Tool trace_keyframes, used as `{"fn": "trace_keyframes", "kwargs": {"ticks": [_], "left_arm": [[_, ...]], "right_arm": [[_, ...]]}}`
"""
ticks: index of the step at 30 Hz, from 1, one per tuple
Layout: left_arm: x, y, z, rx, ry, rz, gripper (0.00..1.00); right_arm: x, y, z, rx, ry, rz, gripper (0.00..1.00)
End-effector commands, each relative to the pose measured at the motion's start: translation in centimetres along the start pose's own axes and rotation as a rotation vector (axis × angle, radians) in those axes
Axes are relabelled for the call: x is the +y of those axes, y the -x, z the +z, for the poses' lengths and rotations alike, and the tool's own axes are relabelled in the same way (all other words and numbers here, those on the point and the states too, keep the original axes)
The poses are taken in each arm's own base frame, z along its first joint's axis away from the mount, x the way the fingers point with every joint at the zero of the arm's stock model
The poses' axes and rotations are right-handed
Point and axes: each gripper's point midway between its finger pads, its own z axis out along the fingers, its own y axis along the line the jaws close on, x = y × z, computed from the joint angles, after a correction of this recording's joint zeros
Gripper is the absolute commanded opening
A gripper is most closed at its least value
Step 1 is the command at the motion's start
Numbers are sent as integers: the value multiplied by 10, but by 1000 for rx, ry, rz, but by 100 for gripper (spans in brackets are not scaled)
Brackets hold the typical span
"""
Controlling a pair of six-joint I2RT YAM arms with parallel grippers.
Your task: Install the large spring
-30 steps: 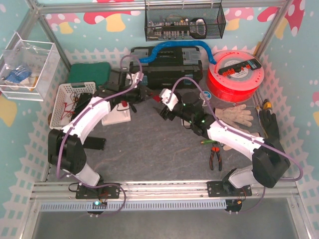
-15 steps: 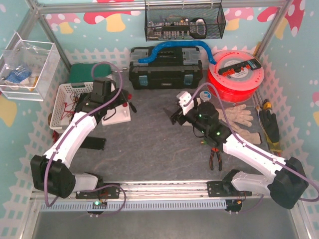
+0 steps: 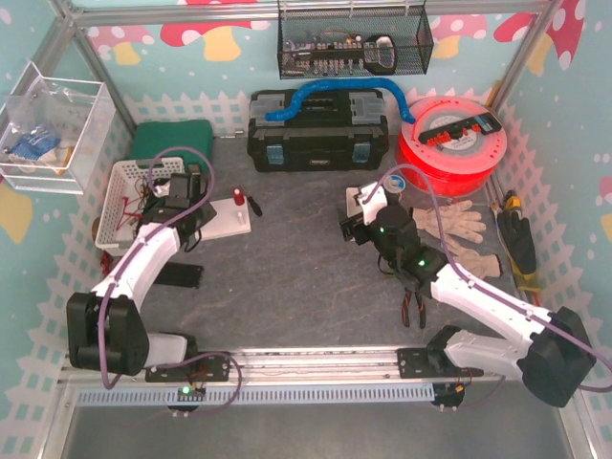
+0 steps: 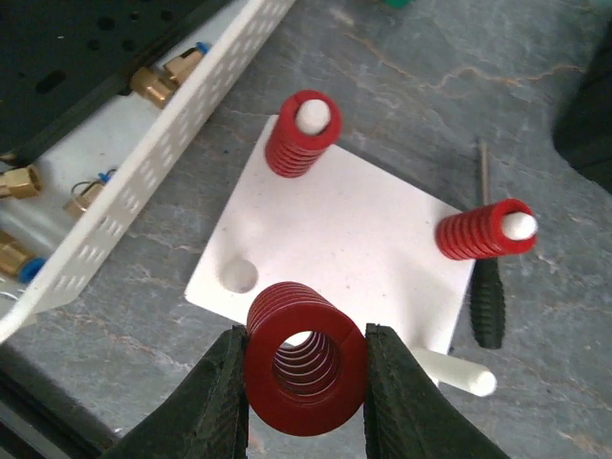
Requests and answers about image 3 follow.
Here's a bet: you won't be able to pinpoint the white peg fixture base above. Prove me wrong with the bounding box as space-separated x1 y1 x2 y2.
201 198 251 241

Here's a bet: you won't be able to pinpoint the black rectangular plate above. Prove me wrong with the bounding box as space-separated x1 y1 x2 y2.
154 262 205 289

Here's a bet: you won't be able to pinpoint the large red spring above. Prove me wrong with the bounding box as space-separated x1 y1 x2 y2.
232 187 245 207

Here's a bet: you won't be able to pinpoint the black handled screwdriver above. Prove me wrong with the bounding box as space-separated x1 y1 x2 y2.
246 194 263 217

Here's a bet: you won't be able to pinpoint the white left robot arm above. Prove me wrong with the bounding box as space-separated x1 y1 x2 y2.
66 193 216 388

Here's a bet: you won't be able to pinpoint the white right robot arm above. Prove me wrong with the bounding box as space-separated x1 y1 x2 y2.
339 205 596 407

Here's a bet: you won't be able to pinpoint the white spring box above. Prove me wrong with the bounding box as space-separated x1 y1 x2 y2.
345 187 367 221

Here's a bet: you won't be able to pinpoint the black device in basket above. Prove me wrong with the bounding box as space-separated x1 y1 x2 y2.
139 178 169 226

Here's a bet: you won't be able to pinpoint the white perforated basket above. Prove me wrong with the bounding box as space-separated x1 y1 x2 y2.
95 157 185 257

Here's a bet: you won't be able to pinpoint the green plastic case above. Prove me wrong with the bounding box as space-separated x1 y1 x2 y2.
127 120 214 163

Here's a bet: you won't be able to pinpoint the black toolbox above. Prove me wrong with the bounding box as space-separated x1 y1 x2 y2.
247 89 389 173

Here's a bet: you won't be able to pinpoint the orange black pliers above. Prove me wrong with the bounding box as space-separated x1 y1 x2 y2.
400 289 427 329

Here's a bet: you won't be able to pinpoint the upper white work glove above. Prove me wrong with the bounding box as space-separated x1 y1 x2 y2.
412 200 487 244

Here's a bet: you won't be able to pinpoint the red filament spool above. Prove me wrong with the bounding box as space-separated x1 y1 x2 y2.
395 96 508 197

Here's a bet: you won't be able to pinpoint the yellow black tool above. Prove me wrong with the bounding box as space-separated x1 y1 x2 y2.
491 189 522 214

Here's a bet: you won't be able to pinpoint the black yellow rubber glove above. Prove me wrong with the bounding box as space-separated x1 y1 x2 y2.
496 210 540 293

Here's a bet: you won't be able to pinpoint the black power strip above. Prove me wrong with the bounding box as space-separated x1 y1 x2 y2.
418 112 502 146

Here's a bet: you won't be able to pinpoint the clear acrylic box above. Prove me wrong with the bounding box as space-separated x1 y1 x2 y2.
1 62 116 195

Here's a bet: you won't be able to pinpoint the blue white glove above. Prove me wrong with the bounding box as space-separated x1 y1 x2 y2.
9 125 61 164

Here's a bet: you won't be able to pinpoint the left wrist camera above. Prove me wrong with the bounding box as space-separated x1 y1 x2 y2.
153 173 202 198

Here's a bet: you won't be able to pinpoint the solder wire spool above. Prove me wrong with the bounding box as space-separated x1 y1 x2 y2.
382 174 406 196

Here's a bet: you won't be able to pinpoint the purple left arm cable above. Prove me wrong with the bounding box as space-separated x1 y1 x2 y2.
98 146 216 391

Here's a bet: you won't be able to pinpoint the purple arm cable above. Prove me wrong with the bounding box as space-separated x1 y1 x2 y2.
361 164 612 412
98 146 216 391

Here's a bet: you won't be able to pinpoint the blue corrugated hose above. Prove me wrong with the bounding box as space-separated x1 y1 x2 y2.
266 77 416 125

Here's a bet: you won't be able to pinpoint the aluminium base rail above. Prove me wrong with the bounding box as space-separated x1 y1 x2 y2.
59 346 570 383

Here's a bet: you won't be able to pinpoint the grey slotted cable duct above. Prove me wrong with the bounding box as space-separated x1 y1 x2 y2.
76 382 435 407

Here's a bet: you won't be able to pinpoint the black wire mesh basket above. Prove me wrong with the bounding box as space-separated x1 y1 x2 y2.
277 6 433 79

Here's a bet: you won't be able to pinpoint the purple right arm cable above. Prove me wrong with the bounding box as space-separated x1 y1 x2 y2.
361 164 612 412

